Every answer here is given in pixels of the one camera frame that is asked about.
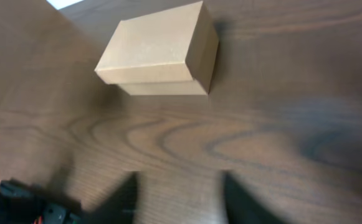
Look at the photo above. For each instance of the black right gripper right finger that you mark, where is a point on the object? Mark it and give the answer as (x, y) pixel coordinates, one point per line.
(241, 207)

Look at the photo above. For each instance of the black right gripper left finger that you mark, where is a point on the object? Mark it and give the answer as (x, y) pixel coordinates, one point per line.
(120, 207)

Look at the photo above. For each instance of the brown cardboard box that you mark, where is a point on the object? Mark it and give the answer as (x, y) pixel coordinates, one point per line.
(170, 52)

